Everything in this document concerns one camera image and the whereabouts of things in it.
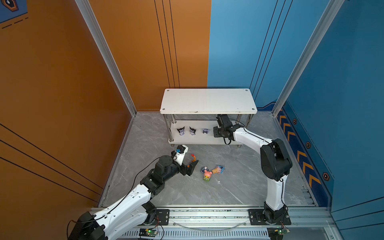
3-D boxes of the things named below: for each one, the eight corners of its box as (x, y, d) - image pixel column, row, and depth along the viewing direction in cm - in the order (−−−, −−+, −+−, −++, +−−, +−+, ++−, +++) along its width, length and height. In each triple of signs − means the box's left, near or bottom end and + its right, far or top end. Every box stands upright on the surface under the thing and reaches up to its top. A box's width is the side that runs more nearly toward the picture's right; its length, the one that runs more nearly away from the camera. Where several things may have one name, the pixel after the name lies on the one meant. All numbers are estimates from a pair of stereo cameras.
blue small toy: (211, 173, 90) (212, 171, 87) (211, 167, 92) (211, 165, 90) (224, 173, 90) (225, 171, 87) (223, 167, 92) (224, 165, 90)
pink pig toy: (201, 180, 87) (201, 177, 83) (204, 172, 90) (204, 169, 86) (208, 183, 86) (209, 180, 82) (211, 175, 89) (212, 172, 85)
